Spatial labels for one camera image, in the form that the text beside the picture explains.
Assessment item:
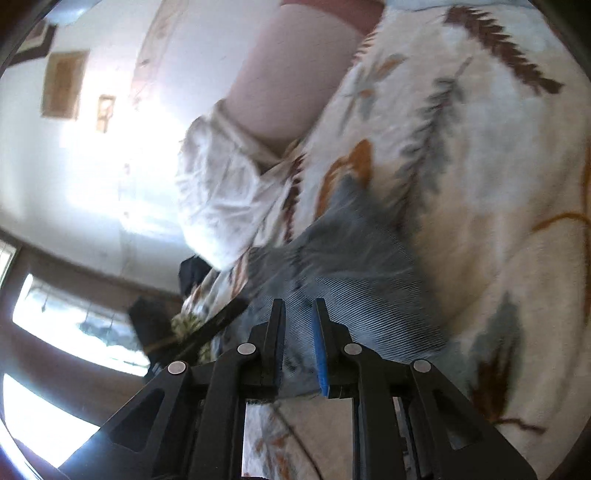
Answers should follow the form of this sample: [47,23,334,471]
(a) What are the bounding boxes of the framed wall picture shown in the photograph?
[41,50,90,120]

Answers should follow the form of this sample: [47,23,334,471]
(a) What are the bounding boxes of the white patterned pillow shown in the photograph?
[175,100,290,271]

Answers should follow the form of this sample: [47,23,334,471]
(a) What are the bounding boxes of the pink bolster cushion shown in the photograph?
[223,1,385,153]

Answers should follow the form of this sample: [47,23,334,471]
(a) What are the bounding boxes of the leaf pattern bed blanket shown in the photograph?
[183,1,590,479]

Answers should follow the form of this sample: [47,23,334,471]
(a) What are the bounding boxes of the beige wall switch plate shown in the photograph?
[97,95,116,133]

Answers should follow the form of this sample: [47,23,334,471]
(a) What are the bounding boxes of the black garment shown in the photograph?
[178,255,211,298]

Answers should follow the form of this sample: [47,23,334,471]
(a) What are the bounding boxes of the blue denim jeans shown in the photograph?
[216,175,447,398]

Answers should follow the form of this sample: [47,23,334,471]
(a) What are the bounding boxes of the black cable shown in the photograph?
[271,403,329,480]

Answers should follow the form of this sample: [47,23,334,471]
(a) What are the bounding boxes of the green white patterned quilt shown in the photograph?
[171,308,216,364]

